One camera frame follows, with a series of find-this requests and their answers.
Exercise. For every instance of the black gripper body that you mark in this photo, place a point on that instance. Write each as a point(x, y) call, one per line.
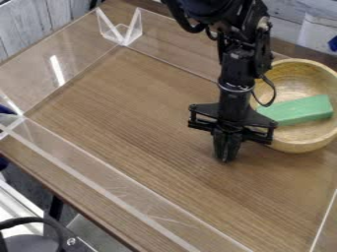
point(233, 116)

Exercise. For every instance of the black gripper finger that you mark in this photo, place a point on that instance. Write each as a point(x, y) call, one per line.
point(221, 145)
point(234, 145)

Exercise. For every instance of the green rectangular block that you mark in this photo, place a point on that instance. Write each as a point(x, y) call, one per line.
point(298, 110)

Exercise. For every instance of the brown wooden bowl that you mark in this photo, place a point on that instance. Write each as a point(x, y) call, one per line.
point(304, 78)

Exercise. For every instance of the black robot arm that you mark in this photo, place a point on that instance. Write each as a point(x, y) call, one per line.
point(238, 25)

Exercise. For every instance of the white cylindrical container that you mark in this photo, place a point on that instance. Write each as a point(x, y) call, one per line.
point(318, 33)

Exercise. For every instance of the black table leg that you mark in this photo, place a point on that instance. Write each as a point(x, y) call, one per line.
point(55, 208)

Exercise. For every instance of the clear acrylic front wall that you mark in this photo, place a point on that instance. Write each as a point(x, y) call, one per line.
point(131, 152)

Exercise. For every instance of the clear acrylic corner bracket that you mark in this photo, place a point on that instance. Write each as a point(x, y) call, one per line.
point(120, 34)

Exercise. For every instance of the grey metal base plate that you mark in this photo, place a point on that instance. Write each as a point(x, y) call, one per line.
point(84, 237)

